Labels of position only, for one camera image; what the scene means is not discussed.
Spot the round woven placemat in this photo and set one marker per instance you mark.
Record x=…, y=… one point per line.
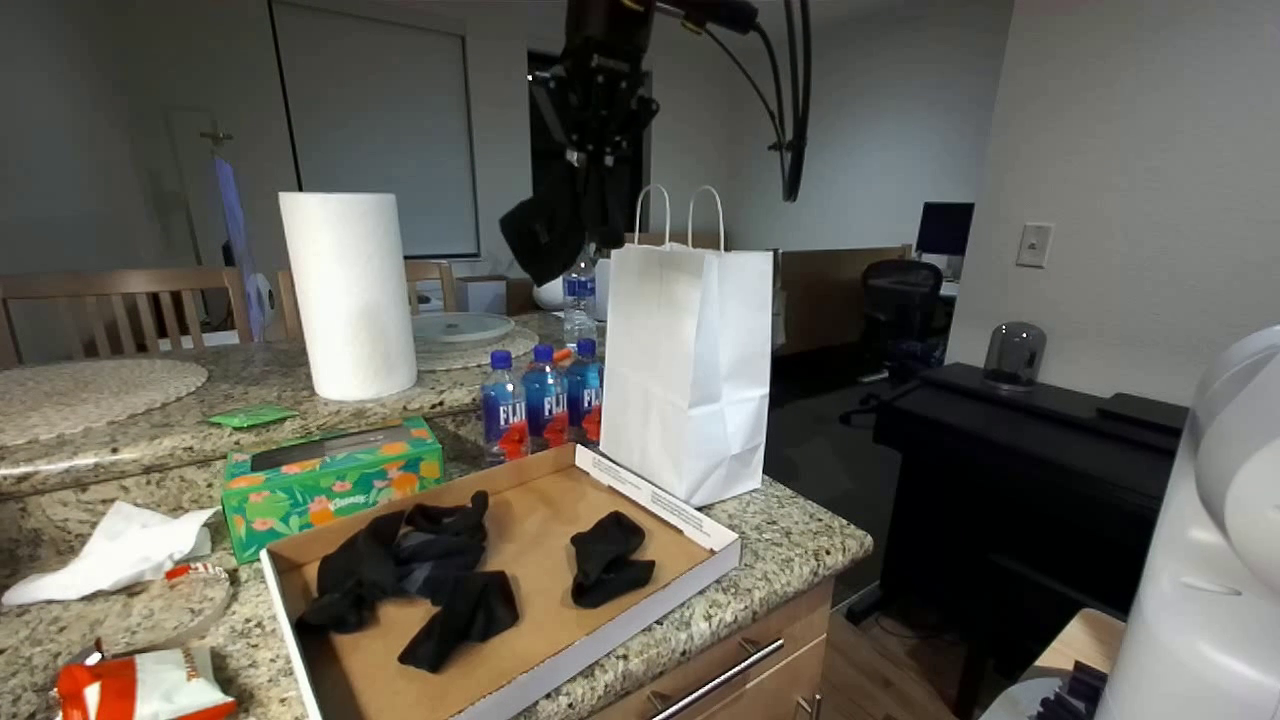
x=70, y=396

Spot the single black sock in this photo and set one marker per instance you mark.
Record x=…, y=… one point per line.
x=607, y=563

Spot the black office chair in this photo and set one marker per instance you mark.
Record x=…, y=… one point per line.
x=896, y=325

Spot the crumpled white napkin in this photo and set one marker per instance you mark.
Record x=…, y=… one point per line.
x=125, y=547

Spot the black sock pile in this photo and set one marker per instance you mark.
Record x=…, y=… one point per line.
x=422, y=553

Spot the small green packet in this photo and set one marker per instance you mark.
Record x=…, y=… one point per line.
x=249, y=419

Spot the black piano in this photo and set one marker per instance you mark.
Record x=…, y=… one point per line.
x=1021, y=505

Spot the wooden chair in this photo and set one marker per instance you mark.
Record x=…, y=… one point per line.
x=132, y=312

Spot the white paper bag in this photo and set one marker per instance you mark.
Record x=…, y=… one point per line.
x=688, y=366

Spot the white paper towel roll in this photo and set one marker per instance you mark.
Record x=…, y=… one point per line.
x=348, y=295

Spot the white projector screen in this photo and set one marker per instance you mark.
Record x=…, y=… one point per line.
x=383, y=105

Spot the green tissue box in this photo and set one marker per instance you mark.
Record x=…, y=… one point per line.
x=317, y=482

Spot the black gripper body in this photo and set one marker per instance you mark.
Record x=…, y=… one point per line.
x=591, y=135

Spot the orange white snack packet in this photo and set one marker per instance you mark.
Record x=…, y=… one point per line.
x=142, y=684

